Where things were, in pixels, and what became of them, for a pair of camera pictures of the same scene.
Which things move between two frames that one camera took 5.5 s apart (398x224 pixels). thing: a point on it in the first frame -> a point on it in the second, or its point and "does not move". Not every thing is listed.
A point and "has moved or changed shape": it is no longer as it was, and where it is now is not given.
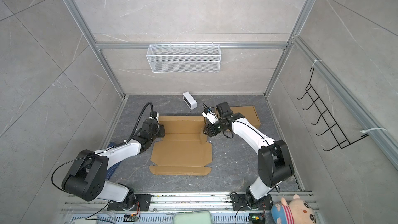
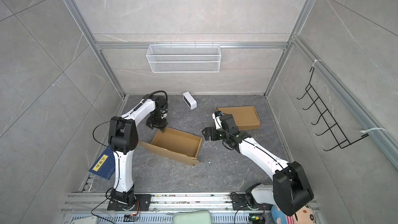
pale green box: (193, 217) does not move
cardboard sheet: (184, 151) has moved or changed shape
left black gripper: (161, 128) -> (161, 126)
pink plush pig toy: (298, 211) does not move
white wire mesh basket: (184, 58) does not move
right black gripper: (212, 131) -> (208, 133)
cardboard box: (250, 114) does not move
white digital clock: (189, 100) does not move
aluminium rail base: (164, 205) does not move
